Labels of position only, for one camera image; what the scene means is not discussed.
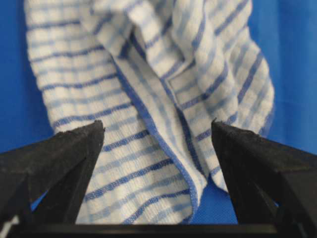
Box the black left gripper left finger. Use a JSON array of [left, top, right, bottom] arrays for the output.
[[0, 120, 105, 224]]

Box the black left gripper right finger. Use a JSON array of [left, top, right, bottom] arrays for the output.
[[211, 121, 317, 238]]

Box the white blue-striped towel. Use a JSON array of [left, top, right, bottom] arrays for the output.
[[24, 0, 274, 224]]

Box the blue table cloth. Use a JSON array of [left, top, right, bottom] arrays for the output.
[[0, 0, 317, 224]]

